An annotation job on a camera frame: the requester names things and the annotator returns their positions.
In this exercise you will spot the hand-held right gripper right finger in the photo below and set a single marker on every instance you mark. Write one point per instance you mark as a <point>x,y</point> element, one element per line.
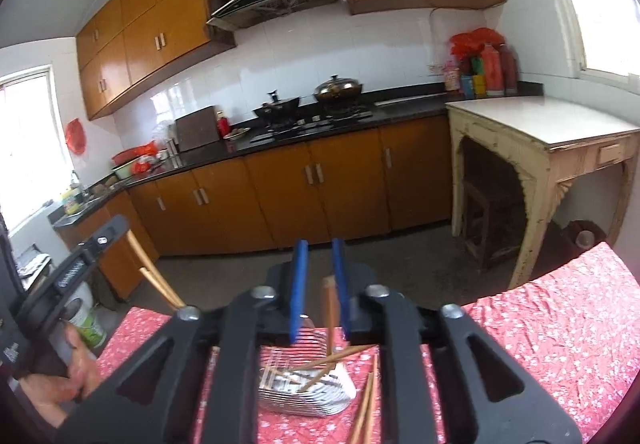
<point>341,284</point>

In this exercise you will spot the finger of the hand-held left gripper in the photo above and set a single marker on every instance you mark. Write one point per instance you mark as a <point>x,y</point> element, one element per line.
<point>85,259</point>

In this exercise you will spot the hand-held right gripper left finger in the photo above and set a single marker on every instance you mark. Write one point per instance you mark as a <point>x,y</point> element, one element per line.
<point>299,289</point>

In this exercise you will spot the wooden chopstick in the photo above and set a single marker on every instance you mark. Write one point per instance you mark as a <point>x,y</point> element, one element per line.
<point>361,409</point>
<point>162,290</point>
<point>372,399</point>
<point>330,314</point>
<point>330,363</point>
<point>282,373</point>
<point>139,251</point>

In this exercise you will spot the person's left hand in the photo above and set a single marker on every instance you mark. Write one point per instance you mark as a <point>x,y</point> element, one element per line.
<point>75,369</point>

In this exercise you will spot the yellow detergent bottle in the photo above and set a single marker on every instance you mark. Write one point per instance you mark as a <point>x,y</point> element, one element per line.
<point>70,203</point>

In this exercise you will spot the white plastic bucket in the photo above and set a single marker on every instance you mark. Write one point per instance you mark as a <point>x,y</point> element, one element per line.
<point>90,324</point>

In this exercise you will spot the wooden base cabinet unit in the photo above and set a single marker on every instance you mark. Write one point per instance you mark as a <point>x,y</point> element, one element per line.
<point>300,194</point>

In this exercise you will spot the green and white basin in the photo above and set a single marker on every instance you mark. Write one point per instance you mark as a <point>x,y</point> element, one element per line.
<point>124,170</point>

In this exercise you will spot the red plastic basin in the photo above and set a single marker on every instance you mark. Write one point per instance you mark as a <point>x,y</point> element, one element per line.
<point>127,156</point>

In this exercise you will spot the hanging red plastic bag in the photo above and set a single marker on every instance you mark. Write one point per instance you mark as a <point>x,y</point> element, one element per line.
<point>76,136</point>

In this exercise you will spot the crumpled red plastic bag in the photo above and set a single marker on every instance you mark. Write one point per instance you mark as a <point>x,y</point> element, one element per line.
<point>146,151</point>

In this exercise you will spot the dark wooden stool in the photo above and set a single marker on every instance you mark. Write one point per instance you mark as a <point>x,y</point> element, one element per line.
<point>480,224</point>

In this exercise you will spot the black gas stove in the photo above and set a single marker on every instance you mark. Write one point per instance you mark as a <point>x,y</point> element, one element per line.
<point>310,126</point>

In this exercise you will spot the small plate with food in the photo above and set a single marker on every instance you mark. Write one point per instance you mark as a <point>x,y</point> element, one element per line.
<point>237,134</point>

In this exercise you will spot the dark wooden cutting board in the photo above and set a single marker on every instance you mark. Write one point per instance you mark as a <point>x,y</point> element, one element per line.
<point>197,129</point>

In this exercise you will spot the small red bottle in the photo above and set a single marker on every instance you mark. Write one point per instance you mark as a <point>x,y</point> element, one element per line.
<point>223,125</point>

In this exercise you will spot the black kitchen countertop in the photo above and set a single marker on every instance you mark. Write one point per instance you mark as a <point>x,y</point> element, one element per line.
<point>400,103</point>

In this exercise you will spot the wok with metal lid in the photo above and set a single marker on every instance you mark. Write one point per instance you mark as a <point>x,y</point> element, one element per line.
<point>339,89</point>

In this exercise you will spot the red floral tablecloth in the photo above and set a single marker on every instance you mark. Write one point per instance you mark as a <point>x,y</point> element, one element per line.
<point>550,349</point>

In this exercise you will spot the blue box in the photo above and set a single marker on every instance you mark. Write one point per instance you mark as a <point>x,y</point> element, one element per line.
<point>467,87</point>

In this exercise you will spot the pink printed bottle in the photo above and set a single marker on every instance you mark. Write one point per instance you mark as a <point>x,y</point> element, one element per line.
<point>452,78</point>

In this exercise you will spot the dark round jar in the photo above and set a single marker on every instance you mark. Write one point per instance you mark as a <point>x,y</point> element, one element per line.
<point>575,234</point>

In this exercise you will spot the yellow box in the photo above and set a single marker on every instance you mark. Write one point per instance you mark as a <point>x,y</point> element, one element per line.
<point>479,86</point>

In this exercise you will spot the cream wooden side table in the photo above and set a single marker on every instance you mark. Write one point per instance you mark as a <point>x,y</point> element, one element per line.
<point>540,119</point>

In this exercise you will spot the red thermos bottle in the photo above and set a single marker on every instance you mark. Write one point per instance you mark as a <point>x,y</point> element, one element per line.
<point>492,71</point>

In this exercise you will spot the large red plastic bag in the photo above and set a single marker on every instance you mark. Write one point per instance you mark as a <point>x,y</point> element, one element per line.
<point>472,41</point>

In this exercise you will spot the window with white frame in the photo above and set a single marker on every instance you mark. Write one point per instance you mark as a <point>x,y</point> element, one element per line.
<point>30,144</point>

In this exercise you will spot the wooden wall cabinet unit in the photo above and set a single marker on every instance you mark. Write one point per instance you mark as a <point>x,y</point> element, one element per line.
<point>160,24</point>

